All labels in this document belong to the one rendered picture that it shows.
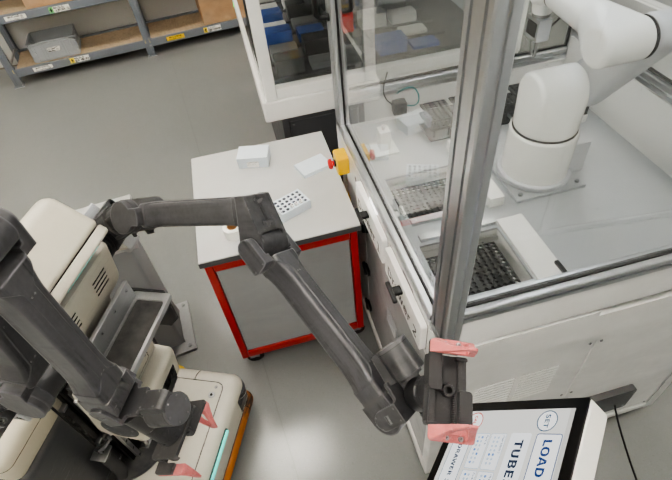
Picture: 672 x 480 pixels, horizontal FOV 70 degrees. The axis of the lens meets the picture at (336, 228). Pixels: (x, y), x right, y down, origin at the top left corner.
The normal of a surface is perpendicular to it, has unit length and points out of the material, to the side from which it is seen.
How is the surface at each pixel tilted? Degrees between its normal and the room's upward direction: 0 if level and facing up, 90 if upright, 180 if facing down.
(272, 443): 0
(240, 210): 60
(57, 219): 43
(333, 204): 0
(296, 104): 90
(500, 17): 90
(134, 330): 0
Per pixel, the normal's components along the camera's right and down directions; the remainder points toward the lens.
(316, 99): 0.25, 0.68
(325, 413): -0.08, -0.70
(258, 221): 0.73, -0.38
